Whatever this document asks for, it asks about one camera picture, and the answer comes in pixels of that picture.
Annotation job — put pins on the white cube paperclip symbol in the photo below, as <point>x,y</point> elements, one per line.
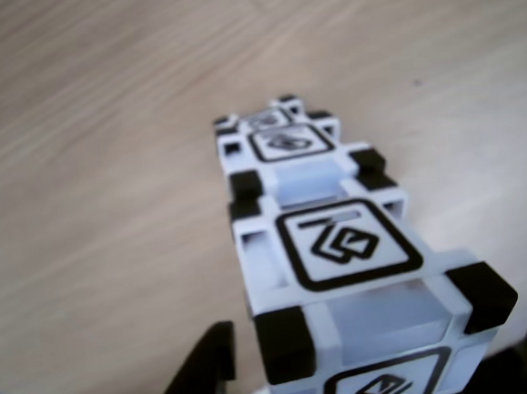
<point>291,144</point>

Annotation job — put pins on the white cube stacked-sheets symbol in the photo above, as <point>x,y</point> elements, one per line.
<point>350,254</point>

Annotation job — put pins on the white cube lamp symbol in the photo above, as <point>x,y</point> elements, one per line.
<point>268,116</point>

